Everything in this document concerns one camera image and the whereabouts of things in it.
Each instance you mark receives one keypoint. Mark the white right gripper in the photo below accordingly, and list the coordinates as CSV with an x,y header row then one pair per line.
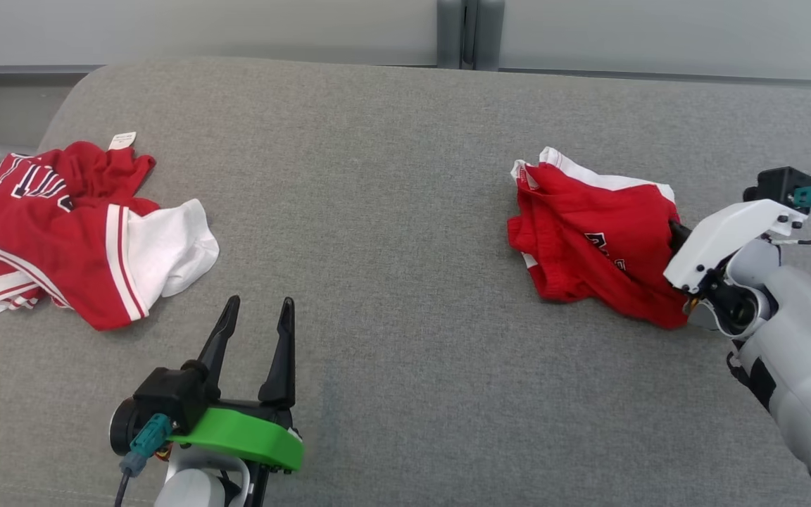
x,y
729,232

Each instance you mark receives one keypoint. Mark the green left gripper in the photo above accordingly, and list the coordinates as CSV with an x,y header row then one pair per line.
x,y
250,436

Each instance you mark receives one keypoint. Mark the red white basketball jersey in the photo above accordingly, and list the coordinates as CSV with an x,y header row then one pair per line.
x,y
74,239

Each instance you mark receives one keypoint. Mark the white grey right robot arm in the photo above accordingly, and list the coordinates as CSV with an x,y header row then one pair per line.
x,y
800,352

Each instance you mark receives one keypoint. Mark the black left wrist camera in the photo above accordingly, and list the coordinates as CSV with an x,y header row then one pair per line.
x,y
166,398

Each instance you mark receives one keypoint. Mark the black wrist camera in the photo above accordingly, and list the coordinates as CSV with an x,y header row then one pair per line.
x,y
775,184
166,398

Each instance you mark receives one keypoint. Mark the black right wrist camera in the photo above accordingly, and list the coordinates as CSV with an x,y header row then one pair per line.
x,y
775,184

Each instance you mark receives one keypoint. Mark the teal left camera connector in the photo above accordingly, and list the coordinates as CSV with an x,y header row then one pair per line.
x,y
146,440

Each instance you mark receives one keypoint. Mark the grey partition post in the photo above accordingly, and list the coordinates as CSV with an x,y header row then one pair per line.
x,y
490,35
449,35

